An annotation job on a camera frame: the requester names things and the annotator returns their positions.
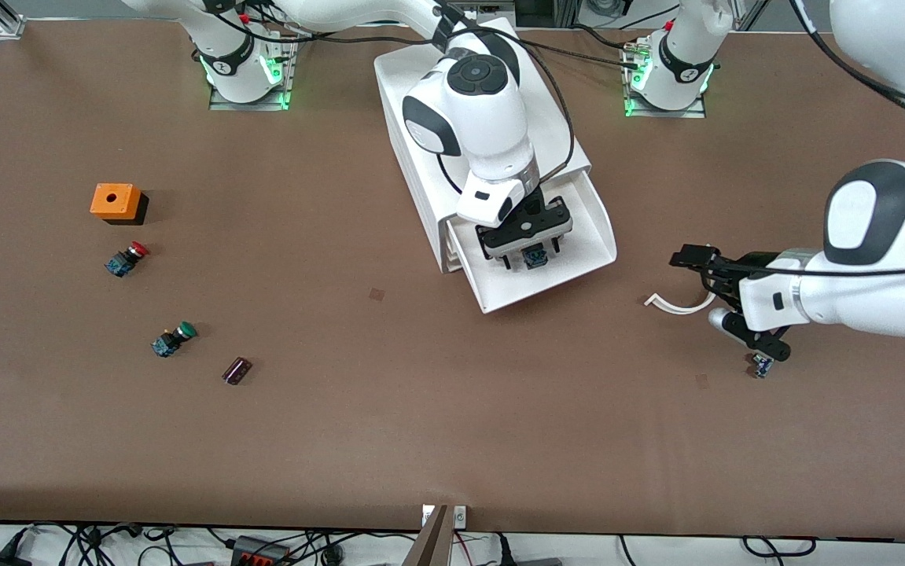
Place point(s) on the small silver blue connector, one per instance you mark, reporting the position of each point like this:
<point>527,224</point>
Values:
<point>761,369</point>

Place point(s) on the red push button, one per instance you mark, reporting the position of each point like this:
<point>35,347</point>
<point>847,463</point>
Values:
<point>126,259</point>

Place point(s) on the dark purple cylindrical component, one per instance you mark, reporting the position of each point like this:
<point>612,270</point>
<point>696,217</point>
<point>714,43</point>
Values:
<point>237,371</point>

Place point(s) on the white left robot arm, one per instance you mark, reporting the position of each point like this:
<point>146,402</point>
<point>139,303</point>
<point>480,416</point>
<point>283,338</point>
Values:
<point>884,283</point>

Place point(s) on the black orange power strip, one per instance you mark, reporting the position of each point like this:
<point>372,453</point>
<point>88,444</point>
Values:
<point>259,553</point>

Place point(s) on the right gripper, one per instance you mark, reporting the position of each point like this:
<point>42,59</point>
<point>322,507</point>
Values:
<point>532,210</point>

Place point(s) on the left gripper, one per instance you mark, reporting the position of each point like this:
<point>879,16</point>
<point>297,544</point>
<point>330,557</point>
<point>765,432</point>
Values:
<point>727,281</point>

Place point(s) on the white drawer cabinet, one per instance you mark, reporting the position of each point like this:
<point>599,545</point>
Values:
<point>421,204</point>

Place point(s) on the aluminium frame profile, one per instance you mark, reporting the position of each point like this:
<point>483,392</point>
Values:
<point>10,23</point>

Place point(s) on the orange box with hole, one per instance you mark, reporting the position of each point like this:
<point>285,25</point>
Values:
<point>110,200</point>

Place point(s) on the brown wooden post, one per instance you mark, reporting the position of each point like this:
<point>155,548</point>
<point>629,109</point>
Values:
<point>430,546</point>

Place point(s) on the white curved plastic bracket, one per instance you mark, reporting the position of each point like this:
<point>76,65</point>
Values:
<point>672,308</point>

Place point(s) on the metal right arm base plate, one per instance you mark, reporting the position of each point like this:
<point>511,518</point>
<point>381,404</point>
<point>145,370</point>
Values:
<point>224,104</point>

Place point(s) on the white plastic drawer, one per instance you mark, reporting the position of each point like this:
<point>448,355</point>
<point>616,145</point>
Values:
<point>586,236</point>
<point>454,262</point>
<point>452,245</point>

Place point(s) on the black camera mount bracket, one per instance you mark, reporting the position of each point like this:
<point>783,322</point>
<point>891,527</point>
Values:
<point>546,220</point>
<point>767,346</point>

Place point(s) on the black right camera mount bracket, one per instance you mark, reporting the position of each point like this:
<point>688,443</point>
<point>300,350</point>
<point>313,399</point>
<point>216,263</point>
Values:
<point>546,220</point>

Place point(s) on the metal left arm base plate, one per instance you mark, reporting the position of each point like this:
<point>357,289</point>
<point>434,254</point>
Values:
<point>696,112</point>

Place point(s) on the green push button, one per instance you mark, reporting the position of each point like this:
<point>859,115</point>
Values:
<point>173,339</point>

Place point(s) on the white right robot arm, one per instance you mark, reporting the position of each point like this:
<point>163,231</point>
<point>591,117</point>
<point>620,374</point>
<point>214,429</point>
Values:
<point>483,134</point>

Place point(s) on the small white mounting bracket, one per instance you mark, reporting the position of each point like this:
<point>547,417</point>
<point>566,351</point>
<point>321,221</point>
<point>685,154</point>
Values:
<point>460,516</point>
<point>425,515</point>

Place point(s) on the black left camera mount bracket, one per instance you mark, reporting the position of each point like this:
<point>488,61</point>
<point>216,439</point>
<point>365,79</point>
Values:
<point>767,346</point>

